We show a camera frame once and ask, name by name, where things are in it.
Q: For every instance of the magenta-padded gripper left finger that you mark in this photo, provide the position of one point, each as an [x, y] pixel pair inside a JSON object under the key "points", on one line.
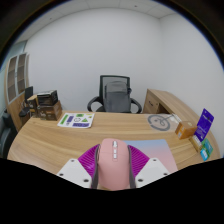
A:
{"points": [[85, 165]]}

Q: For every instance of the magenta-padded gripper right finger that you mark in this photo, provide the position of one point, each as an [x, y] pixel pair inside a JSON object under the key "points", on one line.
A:
{"points": [[141, 163]]}

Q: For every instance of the pink computer mouse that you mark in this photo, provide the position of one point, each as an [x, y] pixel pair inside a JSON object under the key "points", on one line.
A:
{"points": [[114, 165]]}

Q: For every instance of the pink and blue mouse pad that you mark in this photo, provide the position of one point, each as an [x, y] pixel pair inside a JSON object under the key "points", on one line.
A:
{"points": [[156, 153]]}

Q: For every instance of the white printed paper sheet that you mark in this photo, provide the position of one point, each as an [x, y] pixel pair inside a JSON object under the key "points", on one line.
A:
{"points": [[76, 120]]}

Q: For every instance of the orange cardboard box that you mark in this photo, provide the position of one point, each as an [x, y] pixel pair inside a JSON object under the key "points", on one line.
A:
{"points": [[185, 129]]}

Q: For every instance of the yellowish small box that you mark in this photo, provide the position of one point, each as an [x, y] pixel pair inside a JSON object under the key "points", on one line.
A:
{"points": [[195, 142]]}

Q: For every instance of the blue small box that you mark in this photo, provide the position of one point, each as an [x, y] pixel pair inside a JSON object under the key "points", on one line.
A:
{"points": [[203, 155]]}

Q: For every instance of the large brown cardboard box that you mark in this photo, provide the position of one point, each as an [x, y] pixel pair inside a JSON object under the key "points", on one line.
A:
{"points": [[50, 112]]}

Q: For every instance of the black mesh office chair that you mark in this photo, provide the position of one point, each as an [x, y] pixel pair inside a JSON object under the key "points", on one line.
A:
{"points": [[100, 100]]}

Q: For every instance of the wooden side desk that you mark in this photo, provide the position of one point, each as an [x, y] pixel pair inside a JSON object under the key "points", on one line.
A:
{"points": [[166, 100]]}

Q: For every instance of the green small box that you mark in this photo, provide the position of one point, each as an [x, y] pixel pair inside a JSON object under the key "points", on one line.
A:
{"points": [[208, 146]]}

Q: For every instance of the grey backpack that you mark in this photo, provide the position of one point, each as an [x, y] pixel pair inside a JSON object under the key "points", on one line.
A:
{"points": [[116, 96]]}

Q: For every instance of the purple upright card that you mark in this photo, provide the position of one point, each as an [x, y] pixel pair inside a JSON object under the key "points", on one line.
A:
{"points": [[204, 125]]}

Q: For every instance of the black device on box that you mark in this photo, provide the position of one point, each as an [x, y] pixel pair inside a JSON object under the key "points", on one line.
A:
{"points": [[46, 97]]}

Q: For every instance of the small brown cardboard box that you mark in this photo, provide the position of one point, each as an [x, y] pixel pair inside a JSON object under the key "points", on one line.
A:
{"points": [[32, 101]]}

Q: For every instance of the black leather armchair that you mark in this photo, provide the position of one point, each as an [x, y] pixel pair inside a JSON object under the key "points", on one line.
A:
{"points": [[5, 133]]}

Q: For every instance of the small black chair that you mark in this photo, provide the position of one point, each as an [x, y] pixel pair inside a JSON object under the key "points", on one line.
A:
{"points": [[26, 100]]}

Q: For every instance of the wooden shelf unit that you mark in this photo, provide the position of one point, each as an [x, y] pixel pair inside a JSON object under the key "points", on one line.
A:
{"points": [[15, 86]]}

